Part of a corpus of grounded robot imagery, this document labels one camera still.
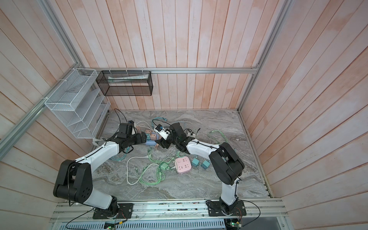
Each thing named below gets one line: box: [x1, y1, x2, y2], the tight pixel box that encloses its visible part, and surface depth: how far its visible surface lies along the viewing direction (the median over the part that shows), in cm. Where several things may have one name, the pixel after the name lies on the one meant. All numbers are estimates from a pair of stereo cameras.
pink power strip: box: [174, 156, 192, 173], surface depth 89 cm
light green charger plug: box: [160, 162, 169, 171], surface depth 88 cm
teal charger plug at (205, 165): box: [200, 160, 210, 170], surface depth 90 cm
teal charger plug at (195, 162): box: [191, 157, 200, 167], surface depth 90 cm
